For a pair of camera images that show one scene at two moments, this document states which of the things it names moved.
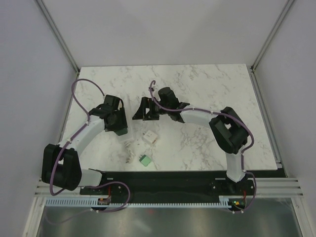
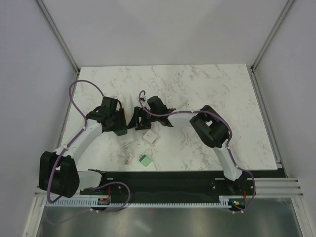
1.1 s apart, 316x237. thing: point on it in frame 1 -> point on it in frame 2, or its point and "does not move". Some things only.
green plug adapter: [144, 160] does not move
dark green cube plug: [122, 131] does not move
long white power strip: [131, 138] does not move
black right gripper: [140, 114] -> [138, 111]
